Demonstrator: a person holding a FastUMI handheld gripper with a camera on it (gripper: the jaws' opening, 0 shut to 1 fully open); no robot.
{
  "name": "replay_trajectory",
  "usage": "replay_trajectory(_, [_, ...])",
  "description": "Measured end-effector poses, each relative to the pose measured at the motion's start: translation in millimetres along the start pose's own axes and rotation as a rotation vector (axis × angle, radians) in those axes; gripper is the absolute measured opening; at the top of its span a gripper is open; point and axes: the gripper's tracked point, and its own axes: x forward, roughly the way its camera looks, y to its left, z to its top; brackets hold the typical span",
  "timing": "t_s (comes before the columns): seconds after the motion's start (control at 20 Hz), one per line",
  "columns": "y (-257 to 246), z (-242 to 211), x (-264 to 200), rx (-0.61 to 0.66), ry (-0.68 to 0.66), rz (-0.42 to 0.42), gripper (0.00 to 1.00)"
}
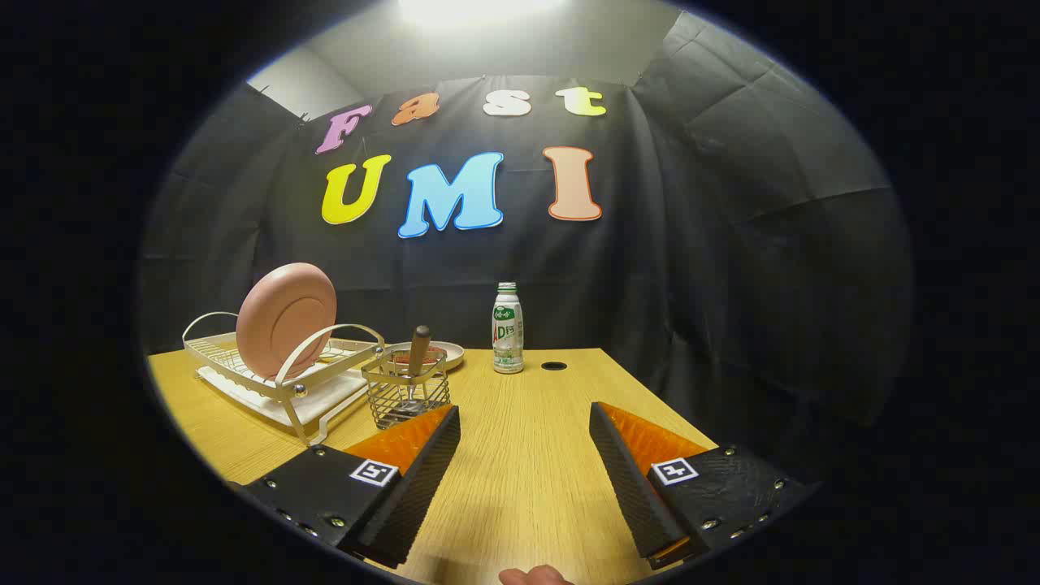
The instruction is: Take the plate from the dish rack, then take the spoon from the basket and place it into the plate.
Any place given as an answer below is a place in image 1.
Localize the metal wire basket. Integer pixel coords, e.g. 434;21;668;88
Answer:
361;351;452;430

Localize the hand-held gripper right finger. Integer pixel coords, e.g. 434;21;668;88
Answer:
589;401;821;570

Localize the wooden-handled metal spoon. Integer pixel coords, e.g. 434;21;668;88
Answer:
404;325;432;403

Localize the white ribbed drain tray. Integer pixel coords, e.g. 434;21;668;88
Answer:
197;366;371;427

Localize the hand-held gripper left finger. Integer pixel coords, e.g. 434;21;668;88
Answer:
244;404;462;570

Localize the white green-label drink bottle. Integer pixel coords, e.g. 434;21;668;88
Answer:
492;282;525;375

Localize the cream wire dish rack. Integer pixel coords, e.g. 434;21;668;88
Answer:
182;311;387;448

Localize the ceiling light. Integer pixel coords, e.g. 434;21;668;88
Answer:
396;0;570;29

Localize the pink plate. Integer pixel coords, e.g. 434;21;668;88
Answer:
236;262;338;381

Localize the beige round plate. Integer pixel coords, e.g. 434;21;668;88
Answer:
382;341;466;373

